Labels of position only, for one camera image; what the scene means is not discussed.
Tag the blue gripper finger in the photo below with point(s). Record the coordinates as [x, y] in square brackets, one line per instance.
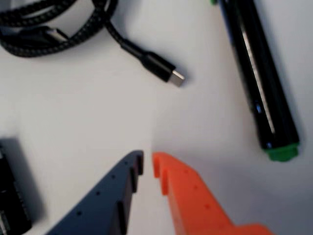
[97, 210]

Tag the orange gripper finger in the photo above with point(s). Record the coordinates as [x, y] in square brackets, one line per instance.
[195, 208]

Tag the small black device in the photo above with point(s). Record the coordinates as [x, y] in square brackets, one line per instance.
[12, 183]

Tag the black marker with green cap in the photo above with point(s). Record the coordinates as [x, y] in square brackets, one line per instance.
[256, 73]

